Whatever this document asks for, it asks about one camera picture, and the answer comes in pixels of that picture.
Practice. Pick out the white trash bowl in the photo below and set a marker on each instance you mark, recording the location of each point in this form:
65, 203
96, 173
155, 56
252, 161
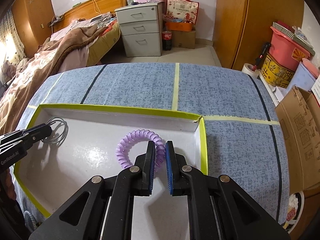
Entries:
294, 211

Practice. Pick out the red white gift bag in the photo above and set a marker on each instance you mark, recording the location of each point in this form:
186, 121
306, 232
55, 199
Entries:
185, 10

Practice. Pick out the person left hand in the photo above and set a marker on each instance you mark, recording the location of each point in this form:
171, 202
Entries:
6, 181

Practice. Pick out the orange box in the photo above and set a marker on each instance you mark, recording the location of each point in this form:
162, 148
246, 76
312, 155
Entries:
179, 26

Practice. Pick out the green shallow cardboard tray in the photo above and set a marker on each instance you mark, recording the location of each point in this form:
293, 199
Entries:
50, 174

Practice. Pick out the grey three drawer nightstand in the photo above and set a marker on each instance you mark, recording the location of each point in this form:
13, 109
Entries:
141, 28

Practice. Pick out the yellow patterned tin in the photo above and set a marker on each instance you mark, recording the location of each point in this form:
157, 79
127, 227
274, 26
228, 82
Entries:
275, 74

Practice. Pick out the corner wooden cabinet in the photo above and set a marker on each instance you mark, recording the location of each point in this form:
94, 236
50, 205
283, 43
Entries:
31, 19

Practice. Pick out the wooden bed headboard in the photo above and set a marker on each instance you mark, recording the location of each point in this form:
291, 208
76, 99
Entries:
87, 10

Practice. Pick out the floral curtain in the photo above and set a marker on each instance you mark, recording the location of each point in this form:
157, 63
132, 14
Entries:
12, 48

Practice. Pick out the brown cardboard box floor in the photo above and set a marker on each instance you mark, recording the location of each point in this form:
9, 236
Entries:
184, 39

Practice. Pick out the open cardboard box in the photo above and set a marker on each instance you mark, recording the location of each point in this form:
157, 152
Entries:
298, 115

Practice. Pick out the white paper roll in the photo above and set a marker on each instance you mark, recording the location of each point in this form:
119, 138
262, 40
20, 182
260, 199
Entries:
248, 69

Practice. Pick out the blue patterned tablecloth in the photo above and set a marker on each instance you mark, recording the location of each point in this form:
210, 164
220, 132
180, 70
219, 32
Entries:
244, 138

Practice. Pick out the cola bottle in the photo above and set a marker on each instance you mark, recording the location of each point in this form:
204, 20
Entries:
167, 40

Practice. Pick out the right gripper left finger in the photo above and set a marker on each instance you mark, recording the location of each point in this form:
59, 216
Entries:
146, 164

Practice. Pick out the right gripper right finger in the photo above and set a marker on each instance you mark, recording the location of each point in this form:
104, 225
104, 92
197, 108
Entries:
178, 172

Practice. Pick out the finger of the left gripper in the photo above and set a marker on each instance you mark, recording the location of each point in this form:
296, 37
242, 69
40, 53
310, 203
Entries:
36, 129
33, 138

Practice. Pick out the pink plastic bin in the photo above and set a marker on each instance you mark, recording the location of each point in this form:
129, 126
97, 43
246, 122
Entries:
286, 51

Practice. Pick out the brown blanket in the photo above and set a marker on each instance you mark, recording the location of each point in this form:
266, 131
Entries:
28, 81

